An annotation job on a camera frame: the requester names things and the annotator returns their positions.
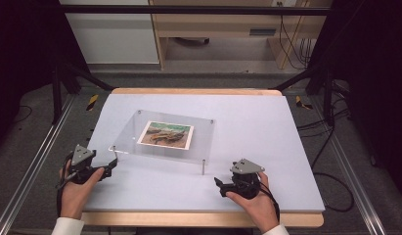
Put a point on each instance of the clear acrylic photo frame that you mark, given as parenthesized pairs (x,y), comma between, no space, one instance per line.
(201,140)

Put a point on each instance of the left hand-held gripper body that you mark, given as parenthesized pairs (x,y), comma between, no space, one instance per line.
(81,163)

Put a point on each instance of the painted boats photo print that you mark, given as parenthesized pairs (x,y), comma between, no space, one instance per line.
(166,135)

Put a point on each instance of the black curtain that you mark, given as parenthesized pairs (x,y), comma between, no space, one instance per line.
(374,81)
(22,58)

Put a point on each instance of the black metal stand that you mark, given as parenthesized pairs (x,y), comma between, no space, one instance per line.
(327,98)
(56,94)

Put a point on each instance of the wooden table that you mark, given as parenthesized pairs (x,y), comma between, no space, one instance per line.
(195,219)

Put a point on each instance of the light wooden desk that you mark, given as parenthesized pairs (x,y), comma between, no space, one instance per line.
(221,23)

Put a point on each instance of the person's left hand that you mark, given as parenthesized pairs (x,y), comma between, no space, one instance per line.
(73,196)

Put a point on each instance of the black horizontal frame bar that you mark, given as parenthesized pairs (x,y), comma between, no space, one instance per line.
(188,9)

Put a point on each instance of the yellow black floor tape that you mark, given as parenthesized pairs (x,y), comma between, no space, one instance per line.
(92,102)

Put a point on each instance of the aluminium floor rail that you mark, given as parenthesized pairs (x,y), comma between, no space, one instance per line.
(351,169)
(32,163)

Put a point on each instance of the yellow clamp right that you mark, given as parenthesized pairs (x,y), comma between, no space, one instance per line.
(301,103)

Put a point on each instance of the white cabinet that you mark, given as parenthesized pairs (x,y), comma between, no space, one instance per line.
(113,36)

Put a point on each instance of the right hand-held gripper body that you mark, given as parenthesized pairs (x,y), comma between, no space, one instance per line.
(245,182)

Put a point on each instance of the person's right hand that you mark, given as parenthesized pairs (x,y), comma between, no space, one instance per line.
(260,209)

